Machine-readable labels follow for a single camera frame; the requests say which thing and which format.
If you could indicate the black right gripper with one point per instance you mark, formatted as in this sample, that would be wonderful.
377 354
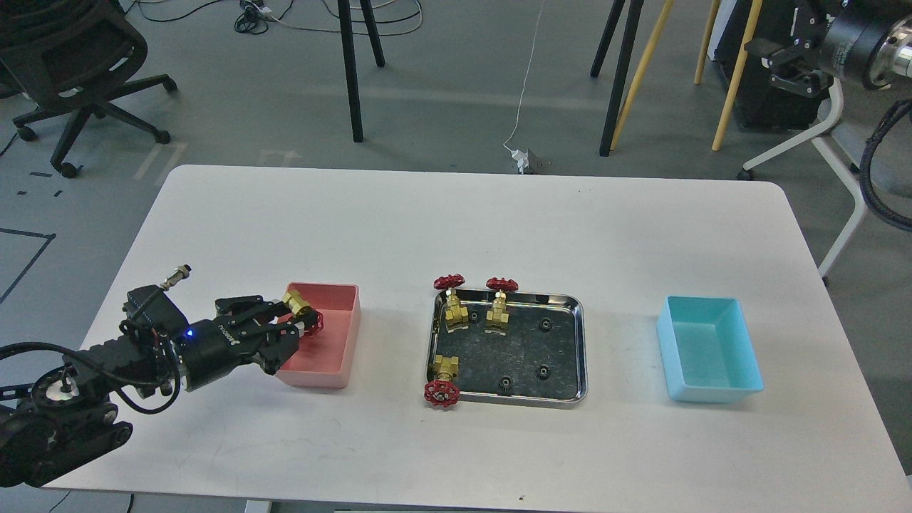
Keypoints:
795 66

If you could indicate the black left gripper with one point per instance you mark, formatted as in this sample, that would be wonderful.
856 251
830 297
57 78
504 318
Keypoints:
210 349

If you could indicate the brass valve red handle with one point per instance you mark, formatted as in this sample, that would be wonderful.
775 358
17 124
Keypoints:
303 315

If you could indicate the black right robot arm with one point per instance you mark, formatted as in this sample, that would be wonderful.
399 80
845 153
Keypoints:
865 42

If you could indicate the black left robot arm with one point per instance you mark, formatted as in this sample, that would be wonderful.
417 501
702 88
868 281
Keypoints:
66 418

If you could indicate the pink plastic box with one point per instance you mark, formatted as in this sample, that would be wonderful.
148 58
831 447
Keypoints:
325 360

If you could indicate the brass valve front left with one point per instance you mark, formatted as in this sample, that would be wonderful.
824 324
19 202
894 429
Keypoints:
441 391

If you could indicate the brass valve back left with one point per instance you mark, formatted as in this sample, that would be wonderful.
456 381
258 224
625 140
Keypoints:
456 315

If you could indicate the brass valve back right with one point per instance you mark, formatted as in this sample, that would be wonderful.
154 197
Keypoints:
497 318

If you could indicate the blue plastic box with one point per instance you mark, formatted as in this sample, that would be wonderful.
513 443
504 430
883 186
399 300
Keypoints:
706 350

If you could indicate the black cabinet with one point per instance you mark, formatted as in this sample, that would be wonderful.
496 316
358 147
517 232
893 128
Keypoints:
758 105

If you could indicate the white grey chair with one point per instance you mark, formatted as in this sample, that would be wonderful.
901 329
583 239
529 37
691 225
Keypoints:
844 122

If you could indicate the black tripod right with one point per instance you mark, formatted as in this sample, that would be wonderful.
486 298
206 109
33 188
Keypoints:
620 76

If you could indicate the black tripod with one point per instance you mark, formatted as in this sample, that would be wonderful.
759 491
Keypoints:
348 49
620 76

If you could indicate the metal tray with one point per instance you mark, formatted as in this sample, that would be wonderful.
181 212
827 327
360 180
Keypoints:
486 357

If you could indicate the white power adapter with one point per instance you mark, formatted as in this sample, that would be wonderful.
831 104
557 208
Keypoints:
527 163

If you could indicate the black office chair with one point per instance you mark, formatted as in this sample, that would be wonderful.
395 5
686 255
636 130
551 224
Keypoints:
73 58

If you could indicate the black tripod left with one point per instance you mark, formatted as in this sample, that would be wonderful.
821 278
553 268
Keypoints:
348 49

